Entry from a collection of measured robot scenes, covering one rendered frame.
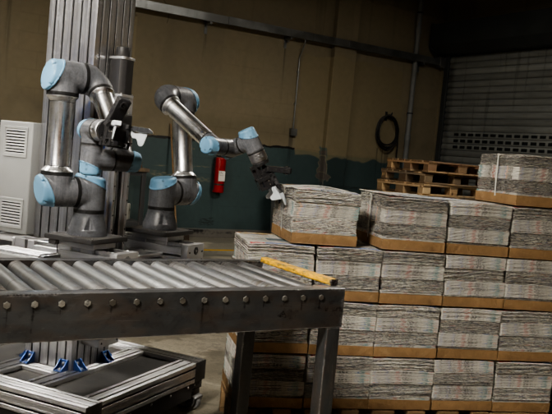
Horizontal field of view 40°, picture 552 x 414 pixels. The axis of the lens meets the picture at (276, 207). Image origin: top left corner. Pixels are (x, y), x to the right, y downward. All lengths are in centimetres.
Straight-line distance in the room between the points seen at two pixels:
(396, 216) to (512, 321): 73
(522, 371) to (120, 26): 230
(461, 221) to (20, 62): 693
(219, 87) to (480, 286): 733
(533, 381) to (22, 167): 242
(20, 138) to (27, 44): 619
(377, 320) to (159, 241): 99
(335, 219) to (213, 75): 726
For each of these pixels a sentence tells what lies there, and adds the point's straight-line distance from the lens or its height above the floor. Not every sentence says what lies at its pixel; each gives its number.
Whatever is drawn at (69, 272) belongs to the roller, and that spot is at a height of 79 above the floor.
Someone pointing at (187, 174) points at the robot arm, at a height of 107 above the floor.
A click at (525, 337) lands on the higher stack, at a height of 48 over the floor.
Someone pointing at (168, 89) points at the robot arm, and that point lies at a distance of 338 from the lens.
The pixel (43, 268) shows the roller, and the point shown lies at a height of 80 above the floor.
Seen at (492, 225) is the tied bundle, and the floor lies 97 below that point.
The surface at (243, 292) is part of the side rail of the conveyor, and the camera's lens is 213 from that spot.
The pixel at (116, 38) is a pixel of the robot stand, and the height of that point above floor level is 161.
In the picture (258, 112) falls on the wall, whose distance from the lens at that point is 1058.
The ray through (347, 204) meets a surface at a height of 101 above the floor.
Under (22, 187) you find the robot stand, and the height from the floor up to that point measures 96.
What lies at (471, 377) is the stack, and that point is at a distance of 349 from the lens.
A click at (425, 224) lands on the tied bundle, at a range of 327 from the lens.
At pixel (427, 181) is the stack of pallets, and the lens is 951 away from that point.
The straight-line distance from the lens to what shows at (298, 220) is 309.
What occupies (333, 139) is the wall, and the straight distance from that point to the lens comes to 1119.
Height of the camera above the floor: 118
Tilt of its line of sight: 4 degrees down
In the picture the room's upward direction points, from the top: 5 degrees clockwise
